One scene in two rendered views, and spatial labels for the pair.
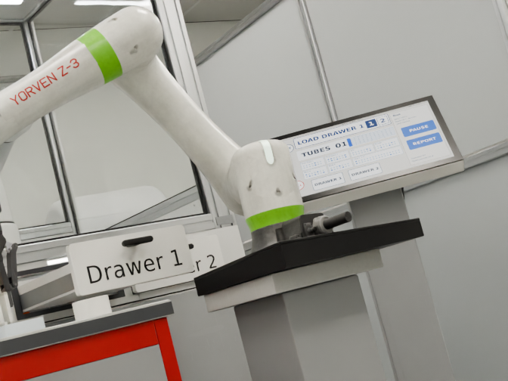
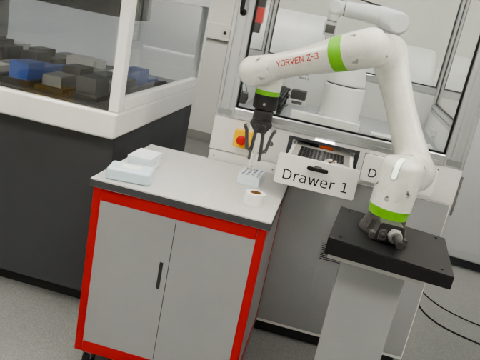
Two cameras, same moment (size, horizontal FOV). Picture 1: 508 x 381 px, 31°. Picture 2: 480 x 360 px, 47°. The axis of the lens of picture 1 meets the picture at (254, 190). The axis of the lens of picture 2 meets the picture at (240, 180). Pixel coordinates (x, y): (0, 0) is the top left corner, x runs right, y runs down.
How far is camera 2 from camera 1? 1.24 m
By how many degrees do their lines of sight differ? 52
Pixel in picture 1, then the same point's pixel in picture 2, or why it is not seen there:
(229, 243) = (447, 179)
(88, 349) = (215, 223)
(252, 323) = not seen: hidden behind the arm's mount
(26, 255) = (306, 129)
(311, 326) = (350, 283)
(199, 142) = (393, 129)
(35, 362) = (186, 215)
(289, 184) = (397, 198)
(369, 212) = not seen: outside the picture
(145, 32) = (366, 53)
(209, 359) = not seen: hidden behind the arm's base
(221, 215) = (453, 159)
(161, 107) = (384, 95)
